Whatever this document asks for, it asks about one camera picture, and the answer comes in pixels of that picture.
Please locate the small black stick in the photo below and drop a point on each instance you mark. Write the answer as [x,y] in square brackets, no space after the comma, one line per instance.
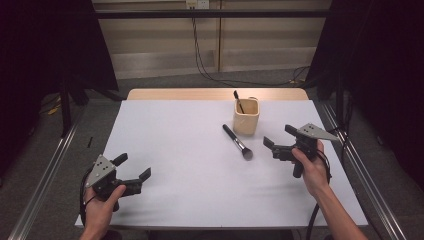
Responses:
[90,142]

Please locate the black curtain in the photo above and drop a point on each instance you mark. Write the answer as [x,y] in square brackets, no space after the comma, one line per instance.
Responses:
[40,50]
[383,66]

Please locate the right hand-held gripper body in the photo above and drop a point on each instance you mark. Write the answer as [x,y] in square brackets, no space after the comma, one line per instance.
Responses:
[313,132]

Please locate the person's left hand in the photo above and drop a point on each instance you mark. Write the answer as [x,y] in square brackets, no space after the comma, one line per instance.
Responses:
[100,213]

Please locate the black metal stand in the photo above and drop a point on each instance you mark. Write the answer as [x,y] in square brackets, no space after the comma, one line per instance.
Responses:
[65,110]
[340,106]

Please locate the white wall socket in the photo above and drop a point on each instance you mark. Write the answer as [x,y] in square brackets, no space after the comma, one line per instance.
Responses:
[197,4]

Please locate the thin black makeup brush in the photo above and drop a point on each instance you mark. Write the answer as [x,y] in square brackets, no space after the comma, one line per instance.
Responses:
[238,101]

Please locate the black horizontal bar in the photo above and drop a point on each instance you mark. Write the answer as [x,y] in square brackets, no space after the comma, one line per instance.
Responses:
[213,13]

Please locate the aluminium rail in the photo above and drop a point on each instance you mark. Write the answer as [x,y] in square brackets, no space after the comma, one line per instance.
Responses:
[373,186]
[43,186]

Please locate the white table mat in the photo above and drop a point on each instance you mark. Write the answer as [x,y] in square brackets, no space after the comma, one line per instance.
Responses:
[200,186]

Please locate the person's right hand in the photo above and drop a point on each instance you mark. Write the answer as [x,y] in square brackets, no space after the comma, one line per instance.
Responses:
[315,173]

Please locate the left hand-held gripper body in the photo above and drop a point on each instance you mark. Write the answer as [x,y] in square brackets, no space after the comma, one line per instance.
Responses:
[100,170]

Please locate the large black makeup brush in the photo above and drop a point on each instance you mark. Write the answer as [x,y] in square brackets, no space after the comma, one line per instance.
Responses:
[237,141]

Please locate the cream square cup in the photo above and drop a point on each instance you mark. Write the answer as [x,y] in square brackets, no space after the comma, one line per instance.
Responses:
[246,121]

